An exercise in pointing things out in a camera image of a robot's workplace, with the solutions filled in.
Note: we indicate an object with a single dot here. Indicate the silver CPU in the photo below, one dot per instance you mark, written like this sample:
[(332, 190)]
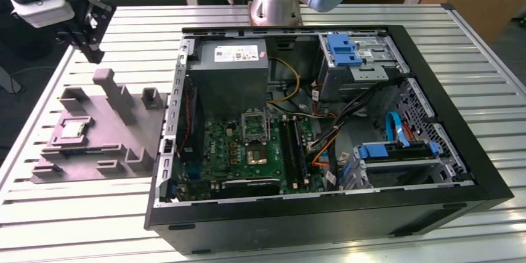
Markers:
[(73, 129)]

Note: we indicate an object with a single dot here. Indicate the CPU socket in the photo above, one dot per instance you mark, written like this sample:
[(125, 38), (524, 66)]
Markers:
[(258, 156)]

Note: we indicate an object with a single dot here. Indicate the black office chair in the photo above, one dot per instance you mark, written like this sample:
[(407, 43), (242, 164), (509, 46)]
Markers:
[(17, 44)]

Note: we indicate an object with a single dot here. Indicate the grey parts rack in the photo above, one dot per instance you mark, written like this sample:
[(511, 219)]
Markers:
[(104, 127)]

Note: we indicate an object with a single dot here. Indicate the grey power supply unit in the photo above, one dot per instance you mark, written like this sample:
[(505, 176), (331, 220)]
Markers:
[(230, 81)]

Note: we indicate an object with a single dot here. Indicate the RAM stick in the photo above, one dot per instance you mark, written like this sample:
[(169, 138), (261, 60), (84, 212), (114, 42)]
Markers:
[(82, 152)]

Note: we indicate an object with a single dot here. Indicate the green motherboard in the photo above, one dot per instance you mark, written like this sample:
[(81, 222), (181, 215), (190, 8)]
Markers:
[(222, 167)]

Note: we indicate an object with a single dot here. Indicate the blue port connector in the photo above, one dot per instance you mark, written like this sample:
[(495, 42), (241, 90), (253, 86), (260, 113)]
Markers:
[(172, 191)]

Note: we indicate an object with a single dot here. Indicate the blue disk carrier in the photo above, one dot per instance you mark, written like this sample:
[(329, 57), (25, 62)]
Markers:
[(344, 49)]

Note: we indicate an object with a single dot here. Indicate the black RAM slot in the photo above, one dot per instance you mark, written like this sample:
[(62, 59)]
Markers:
[(289, 152)]

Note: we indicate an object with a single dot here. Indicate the black graphics card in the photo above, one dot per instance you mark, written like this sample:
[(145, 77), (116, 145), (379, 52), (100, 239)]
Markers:
[(250, 185)]

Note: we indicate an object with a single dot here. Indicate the grey tall disk bay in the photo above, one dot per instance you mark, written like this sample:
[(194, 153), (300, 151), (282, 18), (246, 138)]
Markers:
[(371, 73)]

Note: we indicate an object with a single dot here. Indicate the hard disk in blue carrier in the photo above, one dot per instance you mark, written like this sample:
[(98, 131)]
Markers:
[(375, 152)]

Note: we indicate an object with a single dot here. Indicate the black PC case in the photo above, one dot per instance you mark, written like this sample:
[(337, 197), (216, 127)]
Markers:
[(329, 223)]

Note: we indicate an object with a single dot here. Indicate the grey low disk bay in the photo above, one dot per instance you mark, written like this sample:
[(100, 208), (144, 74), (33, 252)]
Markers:
[(411, 163)]

